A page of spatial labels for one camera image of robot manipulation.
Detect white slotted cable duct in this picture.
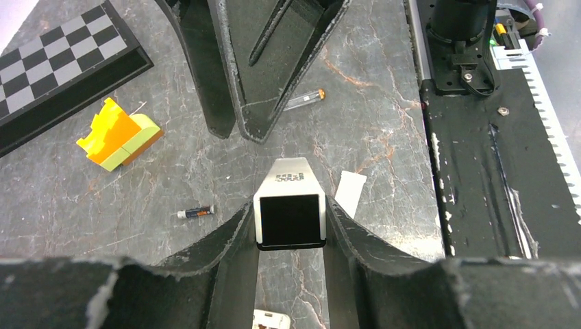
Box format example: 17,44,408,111
491,40,580,211

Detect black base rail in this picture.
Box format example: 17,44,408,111
410,1,580,258

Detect black AAA battery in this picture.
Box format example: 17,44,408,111
177,206,214,219

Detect white battery cover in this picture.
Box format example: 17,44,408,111
334,171,367,219

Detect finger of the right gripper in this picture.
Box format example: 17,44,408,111
157,0,236,139
208,1,350,144

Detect orange green toy block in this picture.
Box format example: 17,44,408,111
76,97,164,172

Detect white remote control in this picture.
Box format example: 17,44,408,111
252,309,291,329
253,157,326,251

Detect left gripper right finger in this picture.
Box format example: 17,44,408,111
323,197,580,328

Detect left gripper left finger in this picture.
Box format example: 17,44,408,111
1,202,258,328

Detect black grey checkerboard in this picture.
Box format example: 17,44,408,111
1,1,153,156

